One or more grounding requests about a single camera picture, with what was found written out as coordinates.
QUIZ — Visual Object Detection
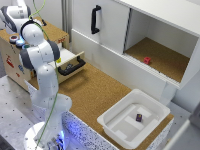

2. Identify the green button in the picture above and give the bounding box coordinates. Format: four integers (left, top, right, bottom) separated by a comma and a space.
21, 44, 31, 51

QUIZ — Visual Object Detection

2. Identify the blue button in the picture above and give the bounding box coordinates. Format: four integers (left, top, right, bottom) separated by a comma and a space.
15, 38, 27, 48

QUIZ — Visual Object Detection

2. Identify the red button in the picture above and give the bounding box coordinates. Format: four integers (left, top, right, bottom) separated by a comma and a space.
8, 34, 19, 45

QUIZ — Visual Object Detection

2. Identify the wooden drawer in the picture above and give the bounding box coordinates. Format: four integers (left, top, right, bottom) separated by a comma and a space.
54, 47, 87, 77

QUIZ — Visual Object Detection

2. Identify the pink block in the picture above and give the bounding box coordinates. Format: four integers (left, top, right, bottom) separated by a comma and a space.
143, 56, 152, 65

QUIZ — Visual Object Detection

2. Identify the white sliding door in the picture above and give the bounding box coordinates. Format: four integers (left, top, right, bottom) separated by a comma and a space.
72, 0, 131, 56

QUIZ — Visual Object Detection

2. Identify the white plastic box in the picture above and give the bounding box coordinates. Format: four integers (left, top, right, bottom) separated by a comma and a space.
96, 88, 172, 150

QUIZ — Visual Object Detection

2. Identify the white cabinet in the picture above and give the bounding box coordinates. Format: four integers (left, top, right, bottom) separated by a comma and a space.
68, 0, 200, 108

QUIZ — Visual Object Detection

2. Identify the purple block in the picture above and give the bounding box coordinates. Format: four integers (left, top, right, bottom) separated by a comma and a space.
135, 113, 144, 122

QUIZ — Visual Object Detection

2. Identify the wooden drawer box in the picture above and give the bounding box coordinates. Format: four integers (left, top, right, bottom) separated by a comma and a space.
0, 17, 71, 93

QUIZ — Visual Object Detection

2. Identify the black drawer handle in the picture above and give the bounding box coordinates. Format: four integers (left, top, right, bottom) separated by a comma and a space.
57, 55, 87, 77

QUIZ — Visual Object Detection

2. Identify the green cable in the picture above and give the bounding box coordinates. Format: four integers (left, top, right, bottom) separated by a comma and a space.
31, 0, 63, 150

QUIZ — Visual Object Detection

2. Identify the black door handle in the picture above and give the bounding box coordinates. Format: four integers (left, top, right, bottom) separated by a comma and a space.
90, 4, 103, 35

